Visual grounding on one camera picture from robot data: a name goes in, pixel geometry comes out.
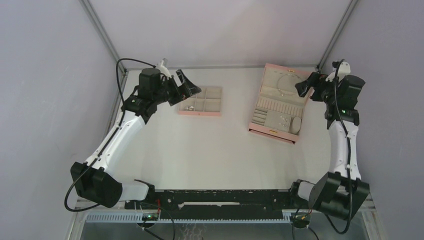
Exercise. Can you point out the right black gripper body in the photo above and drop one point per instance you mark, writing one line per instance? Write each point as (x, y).
(323, 90)

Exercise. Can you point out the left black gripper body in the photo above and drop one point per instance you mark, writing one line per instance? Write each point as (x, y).
(169, 91)

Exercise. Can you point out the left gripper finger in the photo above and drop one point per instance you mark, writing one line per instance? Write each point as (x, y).
(185, 81)
(187, 92)

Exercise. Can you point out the pink compartment tray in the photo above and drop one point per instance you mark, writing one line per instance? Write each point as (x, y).
(207, 103)

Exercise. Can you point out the pink jewelry box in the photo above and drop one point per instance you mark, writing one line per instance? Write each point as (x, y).
(278, 96)

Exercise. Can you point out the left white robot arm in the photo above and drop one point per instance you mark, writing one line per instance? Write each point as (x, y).
(94, 179)

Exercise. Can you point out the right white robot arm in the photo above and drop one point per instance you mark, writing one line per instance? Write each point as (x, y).
(341, 191)

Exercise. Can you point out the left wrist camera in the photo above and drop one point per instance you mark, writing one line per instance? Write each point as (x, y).
(161, 66)

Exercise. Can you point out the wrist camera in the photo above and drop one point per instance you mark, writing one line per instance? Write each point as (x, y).
(161, 66)
(342, 69)

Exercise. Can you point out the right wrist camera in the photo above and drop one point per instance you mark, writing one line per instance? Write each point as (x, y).
(342, 69)

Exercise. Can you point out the black mounting rail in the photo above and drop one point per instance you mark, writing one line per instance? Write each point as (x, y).
(220, 203)

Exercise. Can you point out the white slotted cable duct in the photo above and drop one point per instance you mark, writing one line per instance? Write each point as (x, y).
(128, 217)

